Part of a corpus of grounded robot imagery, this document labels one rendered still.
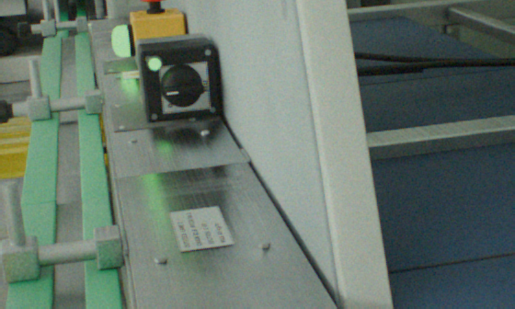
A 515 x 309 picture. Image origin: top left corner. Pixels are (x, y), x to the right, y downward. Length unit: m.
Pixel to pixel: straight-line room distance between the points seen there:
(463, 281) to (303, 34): 0.20
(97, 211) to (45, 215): 0.04
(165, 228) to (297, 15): 0.20
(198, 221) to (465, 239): 0.21
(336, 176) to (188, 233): 0.15
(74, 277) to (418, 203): 0.29
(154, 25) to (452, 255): 0.69
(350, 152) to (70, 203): 0.33
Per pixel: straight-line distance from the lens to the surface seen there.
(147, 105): 0.99
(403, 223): 0.75
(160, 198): 0.77
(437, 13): 1.69
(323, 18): 0.61
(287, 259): 0.64
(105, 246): 0.69
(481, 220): 0.75
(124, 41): 1.28
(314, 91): 0.60
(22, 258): 0.69
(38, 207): 0.84
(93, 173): 0.92
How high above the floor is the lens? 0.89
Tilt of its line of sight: 10 degrees down
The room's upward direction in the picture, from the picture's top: 97 degrees counter-clockwise
